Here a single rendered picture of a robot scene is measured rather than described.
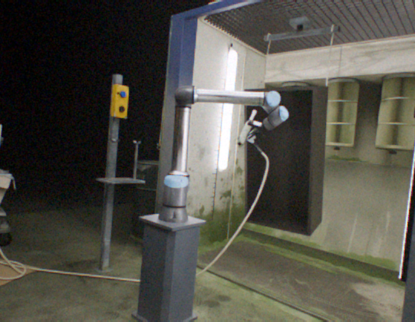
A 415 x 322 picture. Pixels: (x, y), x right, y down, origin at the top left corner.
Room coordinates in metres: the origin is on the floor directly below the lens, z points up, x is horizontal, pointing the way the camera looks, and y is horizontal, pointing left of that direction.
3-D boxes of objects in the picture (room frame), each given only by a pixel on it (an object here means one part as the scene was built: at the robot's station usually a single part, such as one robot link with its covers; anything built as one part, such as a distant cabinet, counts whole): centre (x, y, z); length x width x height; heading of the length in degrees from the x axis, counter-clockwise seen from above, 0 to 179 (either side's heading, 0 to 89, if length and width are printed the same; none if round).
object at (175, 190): (1.97, 0.19, 0.83); 0.17 x 0.15 x 0.18; 1
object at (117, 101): (2.57, 0.76, 1.42); 0.12 x 0.06 x 0.26; 140
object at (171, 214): (1.96, 0.19, 0.69); 0.19 x 0.19 x 0.10
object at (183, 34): (2.94, 0.34, 1.14); 0.18 x 0.18 x 2.29; 50
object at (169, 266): (1.96, 0.19, 0.32); 0.31 x 0.31 x 0.64; 50
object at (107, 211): (2.60, 0.81, 0.82); 0.06 x 0.06 x 1.64; 50
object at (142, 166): (3.70, 0.56, 0.44); 0.59 x 0.58 x 0.89; 31
